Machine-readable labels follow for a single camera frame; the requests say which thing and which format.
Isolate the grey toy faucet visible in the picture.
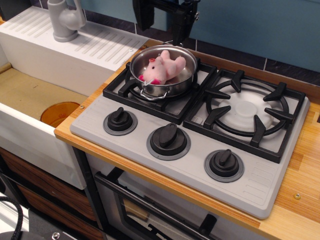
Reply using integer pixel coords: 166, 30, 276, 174
47, 0, 86, 43

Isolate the black stove knob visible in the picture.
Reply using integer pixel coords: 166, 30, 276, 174
204, 149, 245, 183
103, 107, 138, 136
146, 123, 191, 161

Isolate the stainless steel pan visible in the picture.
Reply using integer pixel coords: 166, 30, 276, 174
129, 44, 198, 101

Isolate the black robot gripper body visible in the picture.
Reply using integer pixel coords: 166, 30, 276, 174
132, 0, 201, 22

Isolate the grey toy stove top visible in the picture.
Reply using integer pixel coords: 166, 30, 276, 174
69, 46, 311, 220

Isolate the black middle stove knob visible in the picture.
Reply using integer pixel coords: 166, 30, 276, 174
146, 123, 191, 161

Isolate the orange plastic bowl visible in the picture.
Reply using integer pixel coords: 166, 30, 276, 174
40, 101, 80, 128

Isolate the black braided cable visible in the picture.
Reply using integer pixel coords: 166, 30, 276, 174
0, 196, 24, 240

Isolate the black right burner grate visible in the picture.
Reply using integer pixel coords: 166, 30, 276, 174
183, 69, 307, 163

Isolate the white toy sink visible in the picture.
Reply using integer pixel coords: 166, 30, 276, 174
0, 6, 147, 190

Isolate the black oven door handle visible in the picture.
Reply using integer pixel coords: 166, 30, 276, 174
94, 167, 217, 240

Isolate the black left burner grate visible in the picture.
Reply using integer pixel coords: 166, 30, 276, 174
103, 45, 217, 124

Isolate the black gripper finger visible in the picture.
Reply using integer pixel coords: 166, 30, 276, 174
132, 0, 155, 31
172, 11, 194, 46

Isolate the wooden drawer cabinet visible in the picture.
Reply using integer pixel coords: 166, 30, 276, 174
0, 148, 106, 240

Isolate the black left stove knob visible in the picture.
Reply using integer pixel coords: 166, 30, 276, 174
103, 107, 138, 136

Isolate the pink stuffed pig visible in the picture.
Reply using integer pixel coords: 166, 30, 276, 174
138, 50, 187, 85

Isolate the toy oven door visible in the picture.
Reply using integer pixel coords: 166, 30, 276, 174
86, 154, 264, 240

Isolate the black burner grate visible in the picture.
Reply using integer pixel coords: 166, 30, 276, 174
183, 69, 307, 163
103, 45, 217, 124

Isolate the black right stove knob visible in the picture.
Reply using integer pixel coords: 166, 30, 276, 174
204, 149, 245, 183

